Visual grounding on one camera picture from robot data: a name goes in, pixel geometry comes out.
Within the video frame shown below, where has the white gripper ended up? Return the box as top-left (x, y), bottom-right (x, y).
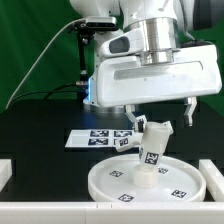
top-left (96, 45), bottom-right (222, 133)

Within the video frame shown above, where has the white round table top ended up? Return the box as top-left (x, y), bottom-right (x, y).
top-left (88, 154), bottom-right (206, 202)

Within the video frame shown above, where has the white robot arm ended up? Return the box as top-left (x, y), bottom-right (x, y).
top-left (70, 0), bottom-right (224, 125)

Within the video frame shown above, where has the white cross-shaped table base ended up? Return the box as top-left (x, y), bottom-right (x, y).
top-left (114, 115), bottom-right (174, 154)

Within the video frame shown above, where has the white marker sheet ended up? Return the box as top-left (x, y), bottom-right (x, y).
top-left (65, 129), bottom-right (133, 148)

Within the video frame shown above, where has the white right barrier block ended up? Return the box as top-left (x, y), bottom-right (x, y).
top-left (199, 159), bottom-right (224, 202)

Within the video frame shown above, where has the white barrier block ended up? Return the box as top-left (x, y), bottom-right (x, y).
top-left (199, 159), bottom-right (224, 202)
top-left (0, 159), bottom-right (12, 192)

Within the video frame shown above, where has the white left barrier block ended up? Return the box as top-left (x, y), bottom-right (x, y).
top-left (0, 159), bottom-right (12, 192)

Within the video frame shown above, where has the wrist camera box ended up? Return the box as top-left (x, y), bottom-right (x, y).
top-left (99, 28), bottom-right (145, 58)

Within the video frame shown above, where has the black camera on stand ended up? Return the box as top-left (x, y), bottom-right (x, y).
top-left (67, 17), bottom-right (118, 97)

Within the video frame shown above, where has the black cable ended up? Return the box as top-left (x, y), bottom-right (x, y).
top-left (6, 83), bottom-right (84, 109)

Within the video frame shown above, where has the white camera cable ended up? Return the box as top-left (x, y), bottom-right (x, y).
top-left (5, 19), bottom-right (87, 110)

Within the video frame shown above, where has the white front barrier rail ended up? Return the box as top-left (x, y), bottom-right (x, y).
top-left (0, 202), bottom-right (224, 224)

